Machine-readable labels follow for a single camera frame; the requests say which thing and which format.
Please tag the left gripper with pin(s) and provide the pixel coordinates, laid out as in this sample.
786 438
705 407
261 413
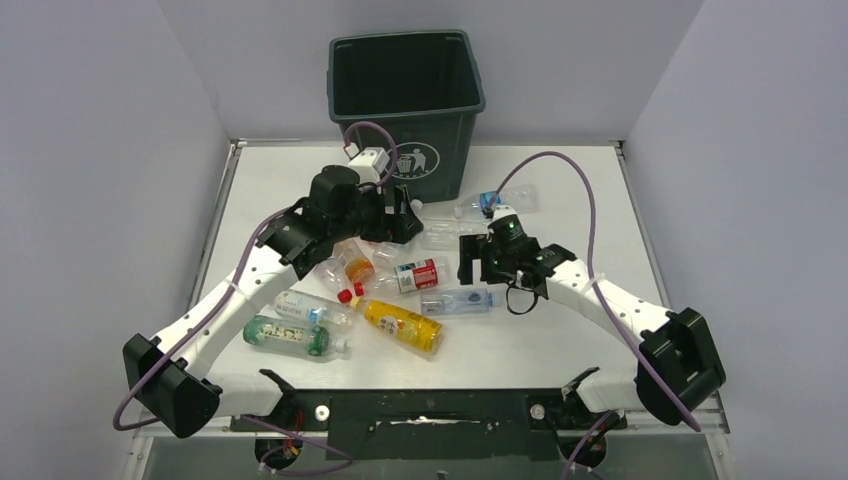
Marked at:
398 227

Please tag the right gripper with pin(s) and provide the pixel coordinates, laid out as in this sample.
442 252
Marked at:
478 247

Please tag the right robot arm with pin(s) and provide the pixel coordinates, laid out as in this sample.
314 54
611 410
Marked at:
677 365

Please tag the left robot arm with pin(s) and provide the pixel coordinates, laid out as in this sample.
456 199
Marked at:
169 373

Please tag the dark green trash bin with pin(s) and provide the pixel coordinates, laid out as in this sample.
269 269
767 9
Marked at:
424 88

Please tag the clear unlabeled bottle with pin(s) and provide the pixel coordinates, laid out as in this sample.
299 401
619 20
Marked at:
444 235

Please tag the red white label bottle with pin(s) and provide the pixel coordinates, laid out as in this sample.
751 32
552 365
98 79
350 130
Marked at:
393 278

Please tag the blue oval label bottle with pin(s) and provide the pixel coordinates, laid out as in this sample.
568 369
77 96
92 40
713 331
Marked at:
459 302

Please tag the orange drink bottle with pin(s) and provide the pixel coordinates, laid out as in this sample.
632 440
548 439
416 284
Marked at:
356 265

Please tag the blue label clear bottle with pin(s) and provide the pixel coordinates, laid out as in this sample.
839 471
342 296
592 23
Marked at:
522 198

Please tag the red label bottle left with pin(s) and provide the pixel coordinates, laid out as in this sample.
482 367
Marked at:
332 277

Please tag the yellow juice bottle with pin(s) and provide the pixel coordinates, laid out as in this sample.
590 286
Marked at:
407 327

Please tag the light blue label bottle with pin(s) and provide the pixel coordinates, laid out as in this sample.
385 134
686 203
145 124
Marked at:
313 309

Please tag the green tea bottle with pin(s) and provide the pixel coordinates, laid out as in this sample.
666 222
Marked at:
294 337

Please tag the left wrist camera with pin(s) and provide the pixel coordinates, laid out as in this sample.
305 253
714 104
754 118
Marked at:
369 163

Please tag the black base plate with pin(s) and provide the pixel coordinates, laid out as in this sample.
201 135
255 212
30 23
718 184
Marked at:
588 448

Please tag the aluminium front rail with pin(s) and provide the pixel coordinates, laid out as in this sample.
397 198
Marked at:
346 412

